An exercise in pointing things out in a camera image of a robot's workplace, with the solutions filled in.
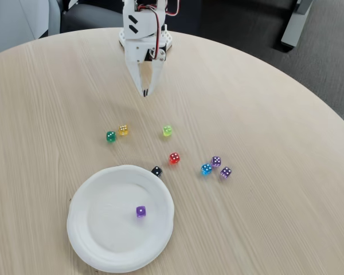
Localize dark grey chair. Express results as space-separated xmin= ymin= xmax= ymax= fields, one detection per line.
xmin=60 ymin=2 xmax=124 ymax=34

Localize grey desk leg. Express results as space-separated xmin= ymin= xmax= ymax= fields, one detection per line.
xmin=280 ymin=0 xmax=314 ymax=48

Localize red black servo cable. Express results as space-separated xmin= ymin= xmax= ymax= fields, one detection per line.
xmin=137 ymin=5 xmax=165 ymax=60

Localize white paper plate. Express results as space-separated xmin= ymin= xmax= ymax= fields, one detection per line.
xmin=66 ymin=164 xmax=175 ymax=273

